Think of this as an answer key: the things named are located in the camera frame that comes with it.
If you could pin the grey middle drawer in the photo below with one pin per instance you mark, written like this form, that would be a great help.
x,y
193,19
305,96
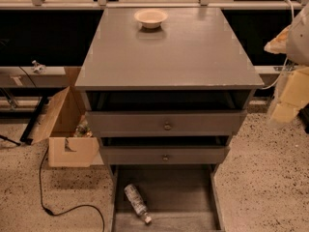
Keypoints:
x,y
149,150

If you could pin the grey drawer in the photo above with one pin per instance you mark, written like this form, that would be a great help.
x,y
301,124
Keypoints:
x,y
149,150
180,198
144,113

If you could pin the grey bottom drawer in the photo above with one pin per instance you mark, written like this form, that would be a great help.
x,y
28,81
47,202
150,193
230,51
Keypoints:
x,y
180,198

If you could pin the black metal leg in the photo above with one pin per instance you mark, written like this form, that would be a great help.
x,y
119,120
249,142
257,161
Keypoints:
x,y
25,136

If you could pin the items inside cardboard box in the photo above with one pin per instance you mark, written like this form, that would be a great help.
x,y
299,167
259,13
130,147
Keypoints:
x,y
83,129

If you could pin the grey top drawer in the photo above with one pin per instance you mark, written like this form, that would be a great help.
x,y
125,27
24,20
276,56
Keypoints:
x,y
144,113

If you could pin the small clear object on ledge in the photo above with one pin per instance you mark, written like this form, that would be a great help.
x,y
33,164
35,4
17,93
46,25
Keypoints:
x,y
37,67

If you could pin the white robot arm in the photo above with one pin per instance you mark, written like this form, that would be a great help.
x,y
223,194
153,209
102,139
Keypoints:
x,y
298,40

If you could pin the round top drawer knob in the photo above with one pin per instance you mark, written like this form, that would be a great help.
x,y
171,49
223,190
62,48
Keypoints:
x,y
167,126

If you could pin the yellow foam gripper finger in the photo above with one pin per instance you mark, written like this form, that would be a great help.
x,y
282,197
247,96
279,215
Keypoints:
x,y
290,96
278,45

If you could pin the clear plastic bottle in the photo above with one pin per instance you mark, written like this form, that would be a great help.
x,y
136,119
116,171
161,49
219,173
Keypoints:
x,y
137,203

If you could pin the grey drawer cabinet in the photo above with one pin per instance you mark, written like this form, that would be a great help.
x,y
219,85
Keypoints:
x,y
194,49

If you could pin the cardboard box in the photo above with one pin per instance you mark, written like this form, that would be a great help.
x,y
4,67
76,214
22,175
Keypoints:
x,y
65,111

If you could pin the white bowl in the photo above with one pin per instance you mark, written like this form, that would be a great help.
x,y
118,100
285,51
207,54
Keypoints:
x,y
150,18

